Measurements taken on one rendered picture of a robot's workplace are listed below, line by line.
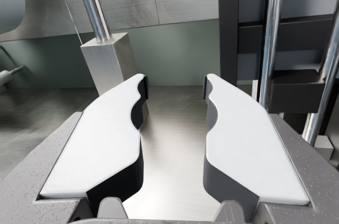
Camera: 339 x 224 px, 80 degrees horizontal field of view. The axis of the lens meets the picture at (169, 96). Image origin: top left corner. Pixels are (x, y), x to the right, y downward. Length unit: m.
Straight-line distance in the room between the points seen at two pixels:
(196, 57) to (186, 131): 0.28
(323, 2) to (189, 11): 0.48
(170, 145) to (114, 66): 0.25
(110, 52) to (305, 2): 0.39
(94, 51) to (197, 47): 0.35
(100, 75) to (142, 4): 0.29
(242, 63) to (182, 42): 0.47
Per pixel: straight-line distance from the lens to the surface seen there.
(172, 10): 0.70
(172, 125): 0.61
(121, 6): 0.76
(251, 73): 0.28
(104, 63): 0.53
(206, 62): 0.74
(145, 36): 0.76
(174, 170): 0.50
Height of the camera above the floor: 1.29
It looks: 32 degrees down
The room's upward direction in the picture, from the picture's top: 11 degrees counter-clockwise
